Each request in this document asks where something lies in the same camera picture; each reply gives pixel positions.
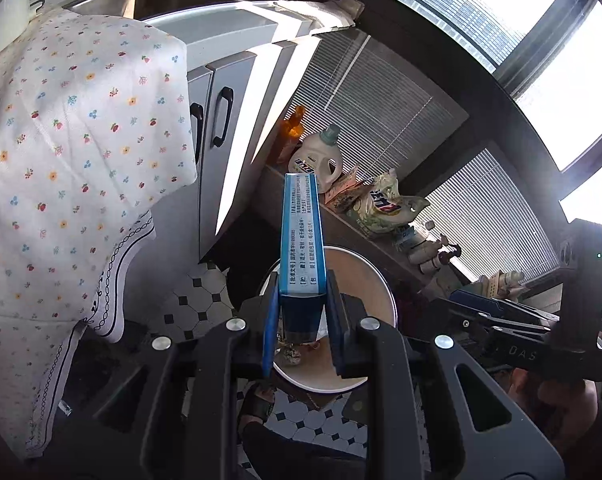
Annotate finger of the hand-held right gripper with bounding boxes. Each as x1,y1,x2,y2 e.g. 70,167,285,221
450,287,562,332
473,322,558,372

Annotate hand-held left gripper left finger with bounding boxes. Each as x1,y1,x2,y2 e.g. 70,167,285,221
46,269,282,480

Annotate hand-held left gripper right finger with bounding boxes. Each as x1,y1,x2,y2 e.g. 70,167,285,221
324,270,568,480

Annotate round white paper bucket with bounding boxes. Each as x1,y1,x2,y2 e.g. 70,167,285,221
257,244,398,395

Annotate blue medicine box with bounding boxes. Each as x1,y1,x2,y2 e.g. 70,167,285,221
279,172,328,347

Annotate person's right hand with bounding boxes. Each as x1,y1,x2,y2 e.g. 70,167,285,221
510,367,602,457

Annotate crumpled foil scraps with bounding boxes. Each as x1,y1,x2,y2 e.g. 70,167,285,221
275,341,304,367

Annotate person's foot in sandal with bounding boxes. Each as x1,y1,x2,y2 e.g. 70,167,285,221
237,381,278,432

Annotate small white pump bottles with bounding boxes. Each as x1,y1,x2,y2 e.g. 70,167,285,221
395,219,462,276

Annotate person's leg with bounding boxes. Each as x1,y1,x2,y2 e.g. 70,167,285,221
240,421,372,480

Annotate detergent refill pouch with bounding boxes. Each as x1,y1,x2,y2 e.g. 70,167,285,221
355,169,430,237

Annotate printed snack packet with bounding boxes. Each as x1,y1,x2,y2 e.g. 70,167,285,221
325,166,378,212

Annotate white cloth with black trim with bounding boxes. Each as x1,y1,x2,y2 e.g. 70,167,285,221
26,209,158,458

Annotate white laundry detergent bottle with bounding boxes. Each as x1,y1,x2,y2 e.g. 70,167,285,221
288,123,345,194

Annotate grey cabinet door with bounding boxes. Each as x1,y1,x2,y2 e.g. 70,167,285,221
185,67,216,196
199,50,259,261

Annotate orange bottle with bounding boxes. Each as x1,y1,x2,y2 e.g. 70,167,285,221
275,104,308,167

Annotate floral white tablecloth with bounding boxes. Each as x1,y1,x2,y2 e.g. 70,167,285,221
0,9,198,461

